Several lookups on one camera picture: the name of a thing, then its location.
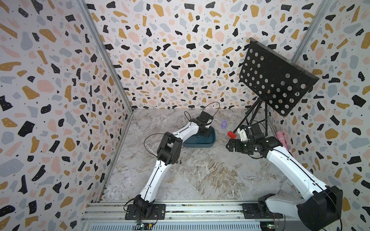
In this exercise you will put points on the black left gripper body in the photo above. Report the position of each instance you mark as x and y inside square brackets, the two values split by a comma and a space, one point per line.
[206, 132]

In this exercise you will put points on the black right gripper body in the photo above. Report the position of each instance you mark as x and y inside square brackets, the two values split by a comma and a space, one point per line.
[245, 147]

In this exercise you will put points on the teal plastic storage box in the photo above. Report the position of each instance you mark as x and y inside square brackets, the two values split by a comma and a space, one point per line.
[199, 141]

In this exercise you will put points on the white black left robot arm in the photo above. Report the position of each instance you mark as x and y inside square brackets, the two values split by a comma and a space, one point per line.
[167, 155]

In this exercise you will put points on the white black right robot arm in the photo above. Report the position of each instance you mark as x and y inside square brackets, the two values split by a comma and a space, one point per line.
[320, 205]

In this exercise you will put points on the purple rabbit figurine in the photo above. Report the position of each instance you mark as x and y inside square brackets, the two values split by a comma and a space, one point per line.
[224, 124]

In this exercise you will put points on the pink cylindrical bottle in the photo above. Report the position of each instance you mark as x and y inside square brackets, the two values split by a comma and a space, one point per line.
[281, 138]

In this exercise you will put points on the red block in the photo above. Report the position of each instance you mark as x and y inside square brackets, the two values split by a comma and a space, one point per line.
[232, 135]

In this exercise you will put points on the black music stand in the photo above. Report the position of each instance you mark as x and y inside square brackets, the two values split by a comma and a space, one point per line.
[276, 81]

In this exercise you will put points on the aluminium corner profile right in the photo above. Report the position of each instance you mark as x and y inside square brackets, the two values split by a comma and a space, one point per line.
[322, 9]

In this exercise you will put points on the aluminium corner profile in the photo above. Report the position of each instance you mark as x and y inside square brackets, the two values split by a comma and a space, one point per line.
[322, 9]
[82, 7]

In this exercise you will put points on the aluminium corner profile left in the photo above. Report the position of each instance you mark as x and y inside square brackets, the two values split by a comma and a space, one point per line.
[82, 7]

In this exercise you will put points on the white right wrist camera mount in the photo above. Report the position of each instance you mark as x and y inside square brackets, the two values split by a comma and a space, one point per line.
[242, 134]

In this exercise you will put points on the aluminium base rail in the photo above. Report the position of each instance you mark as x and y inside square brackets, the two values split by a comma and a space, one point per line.
[186, 216]

